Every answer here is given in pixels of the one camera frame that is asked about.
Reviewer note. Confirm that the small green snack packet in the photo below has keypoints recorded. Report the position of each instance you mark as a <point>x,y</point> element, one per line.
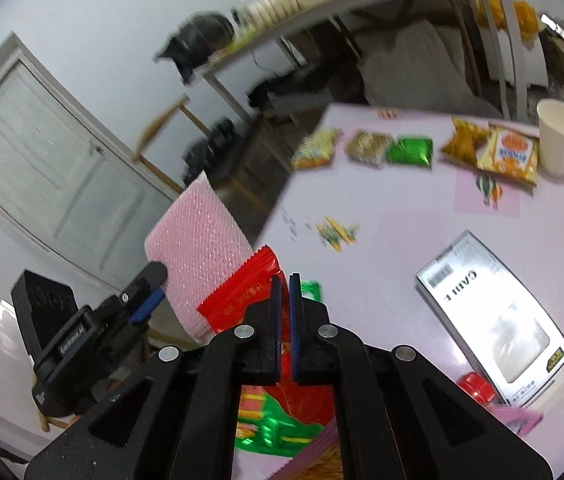
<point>410,151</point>

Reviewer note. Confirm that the green snack bag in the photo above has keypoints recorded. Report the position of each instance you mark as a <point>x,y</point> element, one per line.
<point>272,435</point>

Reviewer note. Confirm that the small red cap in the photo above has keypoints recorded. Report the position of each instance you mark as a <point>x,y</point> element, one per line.
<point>474,386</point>

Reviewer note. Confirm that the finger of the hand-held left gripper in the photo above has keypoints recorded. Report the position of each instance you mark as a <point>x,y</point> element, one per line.
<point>152,277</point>
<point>146,307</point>

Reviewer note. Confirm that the black clothes pile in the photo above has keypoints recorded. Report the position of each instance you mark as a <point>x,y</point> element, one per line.
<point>287,87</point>

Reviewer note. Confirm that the white door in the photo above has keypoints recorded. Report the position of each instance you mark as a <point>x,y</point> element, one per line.
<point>52,170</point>

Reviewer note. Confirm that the grey cushion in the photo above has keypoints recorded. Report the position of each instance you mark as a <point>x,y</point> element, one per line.
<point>422,70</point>

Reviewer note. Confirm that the black clothing bundle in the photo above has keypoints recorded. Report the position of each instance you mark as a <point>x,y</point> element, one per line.
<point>212,145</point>

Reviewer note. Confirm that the bag of white buns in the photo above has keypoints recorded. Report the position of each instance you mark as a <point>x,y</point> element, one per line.
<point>277,2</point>

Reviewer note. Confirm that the orange plastic bag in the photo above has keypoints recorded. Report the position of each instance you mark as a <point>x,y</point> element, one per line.
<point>517,12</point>

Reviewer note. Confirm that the pink plastic packet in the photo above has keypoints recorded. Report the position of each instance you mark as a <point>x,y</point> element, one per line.
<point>517,417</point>

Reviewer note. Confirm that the red snack wrapper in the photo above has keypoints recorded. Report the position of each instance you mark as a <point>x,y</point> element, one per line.
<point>242,300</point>

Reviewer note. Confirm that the white cardboard box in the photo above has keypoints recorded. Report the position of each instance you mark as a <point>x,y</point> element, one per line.
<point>487,310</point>

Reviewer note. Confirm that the yellow packet orange label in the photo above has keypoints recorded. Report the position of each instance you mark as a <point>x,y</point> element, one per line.
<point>509,155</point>

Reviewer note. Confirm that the orange crisp packet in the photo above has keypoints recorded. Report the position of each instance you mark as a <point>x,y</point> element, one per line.
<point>462,142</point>

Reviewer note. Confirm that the yellow snack packet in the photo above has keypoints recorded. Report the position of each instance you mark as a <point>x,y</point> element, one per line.
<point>314,149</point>

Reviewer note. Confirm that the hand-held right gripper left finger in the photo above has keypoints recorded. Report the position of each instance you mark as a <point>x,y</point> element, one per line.
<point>276,310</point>

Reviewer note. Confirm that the brown snack packet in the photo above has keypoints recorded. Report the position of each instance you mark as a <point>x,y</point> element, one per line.
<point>368,147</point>

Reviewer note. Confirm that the white paper cup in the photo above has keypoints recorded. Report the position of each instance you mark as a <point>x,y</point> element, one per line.
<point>557,140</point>

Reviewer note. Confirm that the pink textured packet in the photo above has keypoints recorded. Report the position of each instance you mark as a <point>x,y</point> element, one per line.
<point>197,230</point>

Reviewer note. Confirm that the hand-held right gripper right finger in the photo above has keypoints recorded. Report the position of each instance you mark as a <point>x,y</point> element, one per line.
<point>294,320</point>

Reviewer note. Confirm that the grey bag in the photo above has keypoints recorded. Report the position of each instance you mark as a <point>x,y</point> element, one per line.
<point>197,40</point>

